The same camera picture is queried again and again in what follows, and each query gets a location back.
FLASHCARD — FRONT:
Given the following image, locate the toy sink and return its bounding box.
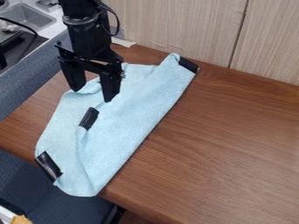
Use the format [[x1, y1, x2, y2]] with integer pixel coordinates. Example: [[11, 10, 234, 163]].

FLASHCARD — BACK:
[[0, 2, 59, 32]]

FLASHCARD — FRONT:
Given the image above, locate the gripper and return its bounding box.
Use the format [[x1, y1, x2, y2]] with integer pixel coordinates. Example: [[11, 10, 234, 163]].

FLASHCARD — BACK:
[[53, 17, 125, 103]]

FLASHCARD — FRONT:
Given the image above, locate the toy stove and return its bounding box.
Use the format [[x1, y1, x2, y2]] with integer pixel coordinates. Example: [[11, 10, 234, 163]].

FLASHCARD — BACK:
[[0, 28, 51, 76]]

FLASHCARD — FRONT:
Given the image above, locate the light blue cloth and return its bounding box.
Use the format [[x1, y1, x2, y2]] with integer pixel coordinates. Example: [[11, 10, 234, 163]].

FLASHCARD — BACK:
[[33, 52, 201, 198]]

